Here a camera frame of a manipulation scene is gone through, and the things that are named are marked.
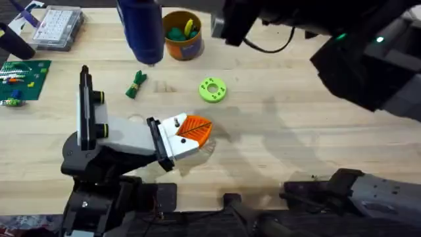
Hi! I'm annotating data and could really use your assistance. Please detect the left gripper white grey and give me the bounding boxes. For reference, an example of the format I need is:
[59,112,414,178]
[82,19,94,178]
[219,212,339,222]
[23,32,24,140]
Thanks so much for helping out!
[61,105,212,177]

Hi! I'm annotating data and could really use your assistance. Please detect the blue electric screwdriver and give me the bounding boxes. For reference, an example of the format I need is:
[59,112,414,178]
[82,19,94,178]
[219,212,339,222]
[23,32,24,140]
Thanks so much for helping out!
[115,0,165,66]

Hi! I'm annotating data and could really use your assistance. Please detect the green vegetable toy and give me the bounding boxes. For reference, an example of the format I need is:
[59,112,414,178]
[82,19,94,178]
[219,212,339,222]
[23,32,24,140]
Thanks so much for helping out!
[125,69,148,100]

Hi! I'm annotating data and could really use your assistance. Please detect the orange tub with toys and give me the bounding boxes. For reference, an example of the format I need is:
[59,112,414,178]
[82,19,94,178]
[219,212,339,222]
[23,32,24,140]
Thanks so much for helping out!
[162,10,205,62]

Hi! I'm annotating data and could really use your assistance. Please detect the right wrist black upright plate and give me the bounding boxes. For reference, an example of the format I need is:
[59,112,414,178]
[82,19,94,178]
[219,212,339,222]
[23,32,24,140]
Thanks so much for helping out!
[225,0,262,47]

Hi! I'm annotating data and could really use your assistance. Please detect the wrist black upright plate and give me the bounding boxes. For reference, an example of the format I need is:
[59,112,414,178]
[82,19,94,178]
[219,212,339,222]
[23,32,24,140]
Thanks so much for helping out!
[225,0,262,47]
[76,65,110,151]

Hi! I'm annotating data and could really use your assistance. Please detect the green disc with holes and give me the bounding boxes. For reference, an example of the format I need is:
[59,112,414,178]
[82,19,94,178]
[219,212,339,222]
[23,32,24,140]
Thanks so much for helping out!
[198,76,228,104]

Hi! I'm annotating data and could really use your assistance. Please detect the left wrist black upright plate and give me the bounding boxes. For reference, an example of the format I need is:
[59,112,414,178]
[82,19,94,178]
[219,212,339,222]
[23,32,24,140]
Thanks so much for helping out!
[76,65,110,151]

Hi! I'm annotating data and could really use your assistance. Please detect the clear plastic parts box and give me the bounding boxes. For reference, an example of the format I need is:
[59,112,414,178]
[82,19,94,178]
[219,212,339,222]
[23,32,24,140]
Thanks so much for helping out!
[32,5,85,52]

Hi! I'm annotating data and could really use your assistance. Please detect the green board with toy blocks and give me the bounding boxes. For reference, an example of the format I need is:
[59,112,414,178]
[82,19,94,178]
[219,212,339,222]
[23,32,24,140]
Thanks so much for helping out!
[0,59,53,107]

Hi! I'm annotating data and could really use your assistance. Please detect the white box with purple strip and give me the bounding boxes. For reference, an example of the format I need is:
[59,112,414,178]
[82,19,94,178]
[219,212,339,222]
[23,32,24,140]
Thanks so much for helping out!
[7,0,45,36]

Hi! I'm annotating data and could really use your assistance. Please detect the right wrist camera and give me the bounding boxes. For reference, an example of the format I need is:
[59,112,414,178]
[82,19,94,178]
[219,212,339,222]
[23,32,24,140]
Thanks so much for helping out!
[211,14,228,40]

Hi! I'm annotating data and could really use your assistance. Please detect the black camera cable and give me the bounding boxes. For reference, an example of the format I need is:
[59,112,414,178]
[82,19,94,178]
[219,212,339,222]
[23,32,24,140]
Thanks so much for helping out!
[242,26,296,54]

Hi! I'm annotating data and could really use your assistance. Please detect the black rail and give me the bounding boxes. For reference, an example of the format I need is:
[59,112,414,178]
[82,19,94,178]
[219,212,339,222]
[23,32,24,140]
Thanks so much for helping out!
[0,193,421,237]

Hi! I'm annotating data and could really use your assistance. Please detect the black cylindrical tool handle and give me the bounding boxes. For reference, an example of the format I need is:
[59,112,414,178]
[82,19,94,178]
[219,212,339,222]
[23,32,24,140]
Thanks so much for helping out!
[0,22,37,61]

